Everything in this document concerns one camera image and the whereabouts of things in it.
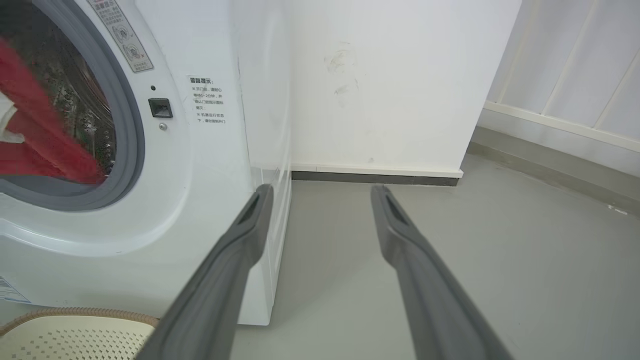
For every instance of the white garment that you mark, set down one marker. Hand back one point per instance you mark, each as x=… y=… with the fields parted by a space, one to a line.
x=7 y=122

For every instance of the white front-load washing machine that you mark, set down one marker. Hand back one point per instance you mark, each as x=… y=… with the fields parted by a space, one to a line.
x=200 y=165

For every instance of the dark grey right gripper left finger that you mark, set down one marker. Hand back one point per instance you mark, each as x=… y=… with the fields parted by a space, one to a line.
x=220 y=290

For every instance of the white slatted railing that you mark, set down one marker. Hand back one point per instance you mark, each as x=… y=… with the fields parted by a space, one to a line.
x=575 y=75

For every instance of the cream perforated laundry basket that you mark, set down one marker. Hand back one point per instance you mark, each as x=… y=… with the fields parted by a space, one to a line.
x=75 y=337

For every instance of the red garment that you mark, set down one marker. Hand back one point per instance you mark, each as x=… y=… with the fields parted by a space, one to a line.
x=40 y=130

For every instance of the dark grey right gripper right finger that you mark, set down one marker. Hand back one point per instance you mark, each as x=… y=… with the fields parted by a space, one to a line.
x=430 y=295

